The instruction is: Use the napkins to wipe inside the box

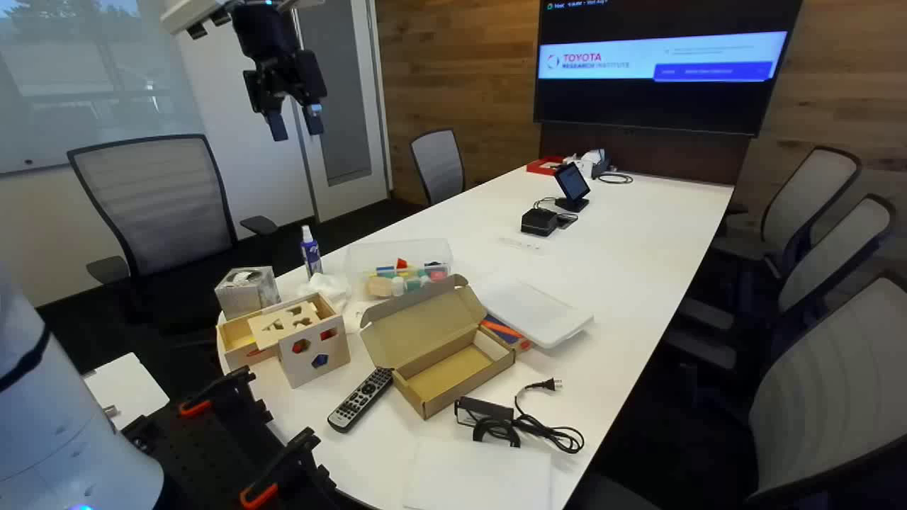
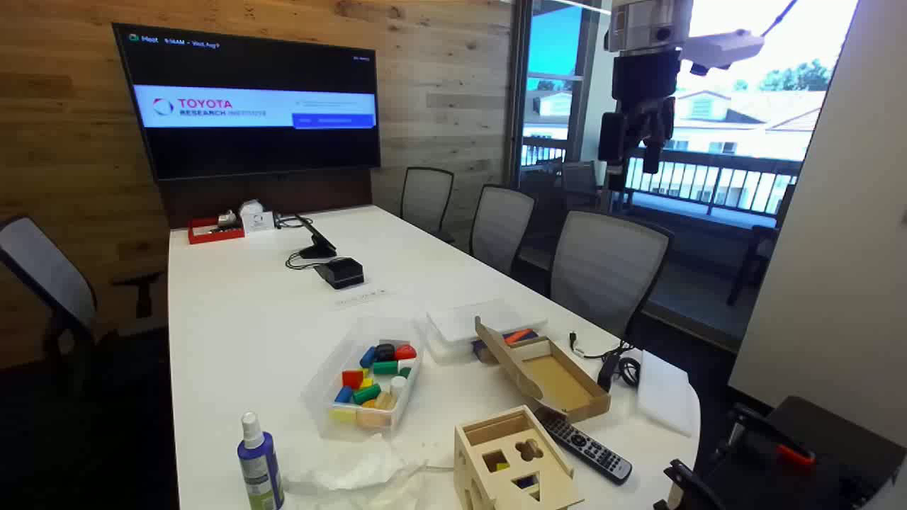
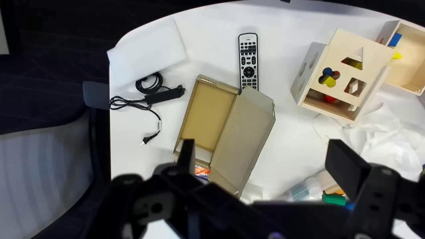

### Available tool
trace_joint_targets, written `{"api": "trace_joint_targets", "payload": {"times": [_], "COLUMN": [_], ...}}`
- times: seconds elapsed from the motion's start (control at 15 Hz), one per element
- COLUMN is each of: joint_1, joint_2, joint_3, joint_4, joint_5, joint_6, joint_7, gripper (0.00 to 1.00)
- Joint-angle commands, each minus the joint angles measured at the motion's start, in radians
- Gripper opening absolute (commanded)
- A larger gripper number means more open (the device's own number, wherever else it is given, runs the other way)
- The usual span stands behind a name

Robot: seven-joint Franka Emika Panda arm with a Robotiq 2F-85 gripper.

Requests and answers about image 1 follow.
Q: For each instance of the white napkin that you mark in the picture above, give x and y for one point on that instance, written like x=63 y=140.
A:
x=328 y=286

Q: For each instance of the small blue spray bottle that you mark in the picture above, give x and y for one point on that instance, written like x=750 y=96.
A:
x=311 y=252

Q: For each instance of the wooden shape sorter box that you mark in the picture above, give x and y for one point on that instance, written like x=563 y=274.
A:
x=312 y=351

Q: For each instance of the small grey office chair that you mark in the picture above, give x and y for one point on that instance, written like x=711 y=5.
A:
x=439 y=161

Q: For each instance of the white wall whiteboard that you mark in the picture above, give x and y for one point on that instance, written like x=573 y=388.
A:
x=87 y=86

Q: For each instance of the black remote control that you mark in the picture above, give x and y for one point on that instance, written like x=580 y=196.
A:
x=359 y=399

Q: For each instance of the orange and blue flat box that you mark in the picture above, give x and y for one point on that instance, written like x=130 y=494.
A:
x=505 y=332

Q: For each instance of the small black tablet on stand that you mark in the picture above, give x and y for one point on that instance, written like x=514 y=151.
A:
x=570 y=182

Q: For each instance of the white door with frosted glass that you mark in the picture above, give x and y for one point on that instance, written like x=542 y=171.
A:
x=342 y=94

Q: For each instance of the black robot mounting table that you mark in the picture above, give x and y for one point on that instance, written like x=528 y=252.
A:
x=193 y=453

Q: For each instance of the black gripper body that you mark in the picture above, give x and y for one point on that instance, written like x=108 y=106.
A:
x=267 y=31

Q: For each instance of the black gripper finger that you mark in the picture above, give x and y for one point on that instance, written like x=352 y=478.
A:
x=277 y=126
x=312 y=117

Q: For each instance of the wide grey mesh office chair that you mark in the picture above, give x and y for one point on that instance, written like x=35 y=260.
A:
x=157 y=202

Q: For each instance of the wall mounted TV screen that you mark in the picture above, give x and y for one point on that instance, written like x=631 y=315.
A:
x=662 y=66

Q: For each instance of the white flat board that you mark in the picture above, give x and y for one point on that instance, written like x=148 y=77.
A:
x=124 y=386

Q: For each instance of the brown cardboard box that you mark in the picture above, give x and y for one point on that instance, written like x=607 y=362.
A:
x=429 y=349

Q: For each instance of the white rectangular plastic tray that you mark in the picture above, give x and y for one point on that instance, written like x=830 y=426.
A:
x=535 y=308

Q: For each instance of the small black box device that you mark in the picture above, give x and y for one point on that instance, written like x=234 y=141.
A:
x=539 y=221

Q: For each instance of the small red object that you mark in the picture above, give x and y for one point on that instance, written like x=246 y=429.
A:
x=542 y=164

